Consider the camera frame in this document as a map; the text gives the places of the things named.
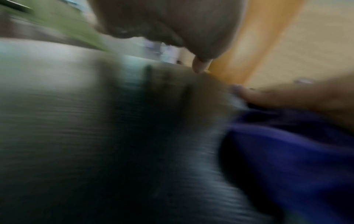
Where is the person's right hand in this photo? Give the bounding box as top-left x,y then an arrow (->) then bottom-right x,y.
232,73 -> 354,132

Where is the purple cleaning cloth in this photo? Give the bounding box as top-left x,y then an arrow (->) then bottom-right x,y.
221,105 -> 354,224

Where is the black bench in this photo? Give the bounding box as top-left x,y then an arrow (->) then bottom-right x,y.
0,38 -> 277,224

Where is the person's left hand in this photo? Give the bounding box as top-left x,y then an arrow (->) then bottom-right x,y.
88,0 -> 249,74

